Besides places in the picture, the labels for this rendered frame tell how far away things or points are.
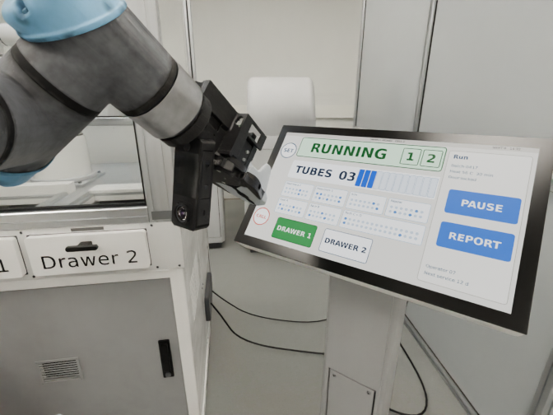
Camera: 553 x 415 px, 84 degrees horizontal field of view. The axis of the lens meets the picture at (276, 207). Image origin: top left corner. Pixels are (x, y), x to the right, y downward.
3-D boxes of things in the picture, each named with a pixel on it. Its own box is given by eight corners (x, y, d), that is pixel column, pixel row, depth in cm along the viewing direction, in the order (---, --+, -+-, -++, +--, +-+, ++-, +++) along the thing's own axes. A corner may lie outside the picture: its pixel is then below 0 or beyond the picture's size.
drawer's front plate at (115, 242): (150, 268, 85) (144, 231, 81) (34, 277, 81) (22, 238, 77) (151, 264, 87) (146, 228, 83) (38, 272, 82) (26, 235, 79)
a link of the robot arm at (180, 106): (155, 118, 28) (108, 116, 32) (188, 146, 32) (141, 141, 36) (190, 54, 30) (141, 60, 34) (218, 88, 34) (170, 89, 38)
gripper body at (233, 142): (271, 140, 43) (221, 76, 34) (248, 193, 41) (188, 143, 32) (230, 137, 48) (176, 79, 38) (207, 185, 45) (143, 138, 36)
